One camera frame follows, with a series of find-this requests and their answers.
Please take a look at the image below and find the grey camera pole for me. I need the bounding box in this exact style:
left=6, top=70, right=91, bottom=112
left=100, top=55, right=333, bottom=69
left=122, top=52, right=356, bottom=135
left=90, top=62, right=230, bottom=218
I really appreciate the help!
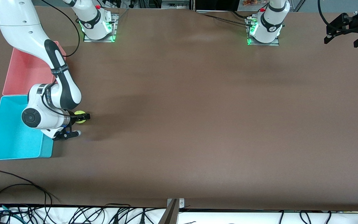
left=157, top=199, right=180, bottom=224

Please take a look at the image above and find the yellow tennis ball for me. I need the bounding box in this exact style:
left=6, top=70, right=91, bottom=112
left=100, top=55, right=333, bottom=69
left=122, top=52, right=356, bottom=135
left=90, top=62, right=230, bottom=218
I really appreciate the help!
left=74, top=111, right=87, bottom=124

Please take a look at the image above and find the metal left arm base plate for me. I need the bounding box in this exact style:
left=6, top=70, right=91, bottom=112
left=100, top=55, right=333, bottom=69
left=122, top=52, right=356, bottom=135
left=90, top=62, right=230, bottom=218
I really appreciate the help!
left=247, top=17, right=280, bottom=46

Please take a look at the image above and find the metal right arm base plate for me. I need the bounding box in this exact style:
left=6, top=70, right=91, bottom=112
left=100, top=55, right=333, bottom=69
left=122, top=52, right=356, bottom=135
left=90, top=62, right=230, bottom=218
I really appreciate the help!
left=83, top=13, right=117, bottom=42

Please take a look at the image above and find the metal mounting bracket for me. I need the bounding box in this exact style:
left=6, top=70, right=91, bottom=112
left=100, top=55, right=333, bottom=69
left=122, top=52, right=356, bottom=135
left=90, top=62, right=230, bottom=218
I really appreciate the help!
left=167, top=198, right=185, bottom=209

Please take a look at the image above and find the pink plastic bin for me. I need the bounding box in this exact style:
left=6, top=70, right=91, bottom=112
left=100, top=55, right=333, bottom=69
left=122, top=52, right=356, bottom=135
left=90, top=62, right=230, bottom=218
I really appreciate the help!
left=2, top=41, right=67, bottom=96

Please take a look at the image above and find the blue plastic bin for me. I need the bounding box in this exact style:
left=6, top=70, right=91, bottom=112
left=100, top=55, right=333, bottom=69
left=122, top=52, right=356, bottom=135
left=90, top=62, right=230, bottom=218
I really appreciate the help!
left=0, top=95, right=55, bottom=161

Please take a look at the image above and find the black base cable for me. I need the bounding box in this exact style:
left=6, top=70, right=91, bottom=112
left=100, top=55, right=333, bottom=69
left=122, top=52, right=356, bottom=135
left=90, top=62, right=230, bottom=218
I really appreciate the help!
left=196, top=9, right=252, bottom=27

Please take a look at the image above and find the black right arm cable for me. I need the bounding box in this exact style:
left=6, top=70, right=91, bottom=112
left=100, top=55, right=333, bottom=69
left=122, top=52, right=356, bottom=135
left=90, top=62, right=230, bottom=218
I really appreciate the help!
left=41, top=0, right=81, bottom=58

